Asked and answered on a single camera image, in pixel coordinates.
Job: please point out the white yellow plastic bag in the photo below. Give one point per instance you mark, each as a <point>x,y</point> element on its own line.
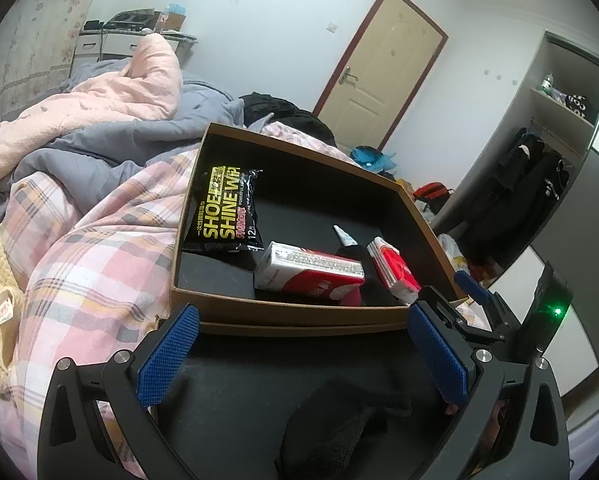
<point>452,255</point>

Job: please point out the white sock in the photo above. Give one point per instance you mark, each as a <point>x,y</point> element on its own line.
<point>340,235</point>

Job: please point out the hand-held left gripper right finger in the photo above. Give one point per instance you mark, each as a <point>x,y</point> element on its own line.
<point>437,355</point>

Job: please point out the pink plaid quilt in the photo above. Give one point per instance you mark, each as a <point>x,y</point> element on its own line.
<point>89,270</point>

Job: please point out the black tray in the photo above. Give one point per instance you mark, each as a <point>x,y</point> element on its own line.
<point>127,20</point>

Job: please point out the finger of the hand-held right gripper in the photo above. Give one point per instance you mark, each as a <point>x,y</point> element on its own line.
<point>442,305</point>
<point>472,286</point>

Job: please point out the grey blanket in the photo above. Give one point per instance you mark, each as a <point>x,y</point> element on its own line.
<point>144,140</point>

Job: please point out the long white red tissue pack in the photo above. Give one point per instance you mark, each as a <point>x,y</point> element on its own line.
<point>304,270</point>

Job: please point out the beige door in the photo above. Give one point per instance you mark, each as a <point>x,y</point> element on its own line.
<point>379,70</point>

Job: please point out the white light switch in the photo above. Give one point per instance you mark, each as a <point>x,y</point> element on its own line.
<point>333,26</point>

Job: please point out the pink fleece blanket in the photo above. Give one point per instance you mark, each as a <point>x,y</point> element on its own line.
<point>104,95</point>

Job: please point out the hanging black clothes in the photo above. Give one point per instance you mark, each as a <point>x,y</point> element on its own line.
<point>514,195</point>

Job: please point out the brown cardboard box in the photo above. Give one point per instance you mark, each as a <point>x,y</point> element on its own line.
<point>239,390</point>

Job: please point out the small white bottle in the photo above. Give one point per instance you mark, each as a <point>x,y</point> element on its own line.
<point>547,85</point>

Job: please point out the small cardboard box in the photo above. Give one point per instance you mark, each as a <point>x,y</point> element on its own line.
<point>174,21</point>

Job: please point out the red backpack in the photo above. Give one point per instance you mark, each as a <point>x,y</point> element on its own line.
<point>432,194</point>

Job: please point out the black white bag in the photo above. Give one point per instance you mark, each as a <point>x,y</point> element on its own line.
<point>577,107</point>

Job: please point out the black shoe wipes packet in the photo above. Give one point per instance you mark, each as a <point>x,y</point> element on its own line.
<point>224,210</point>

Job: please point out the blue plastic bag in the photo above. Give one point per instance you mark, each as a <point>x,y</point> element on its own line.
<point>372,157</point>

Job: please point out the floral curtain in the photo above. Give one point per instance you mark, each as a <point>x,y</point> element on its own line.
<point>39,45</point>

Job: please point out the clear water bottle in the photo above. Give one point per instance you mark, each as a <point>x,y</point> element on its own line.
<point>164,20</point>

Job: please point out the wardrobe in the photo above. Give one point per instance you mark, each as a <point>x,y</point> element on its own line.
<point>524,75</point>

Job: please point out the black clothes pile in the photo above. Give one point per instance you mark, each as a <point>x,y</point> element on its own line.
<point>289,115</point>

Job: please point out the brown cardboard drawer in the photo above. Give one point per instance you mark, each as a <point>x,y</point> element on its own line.
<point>299,195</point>

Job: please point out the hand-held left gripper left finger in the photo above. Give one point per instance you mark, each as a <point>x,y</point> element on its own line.
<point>169,355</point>

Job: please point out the blue face masks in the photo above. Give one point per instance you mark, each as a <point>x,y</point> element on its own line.
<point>176,8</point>

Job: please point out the white nightstand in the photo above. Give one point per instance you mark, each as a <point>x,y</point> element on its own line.
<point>114,45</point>

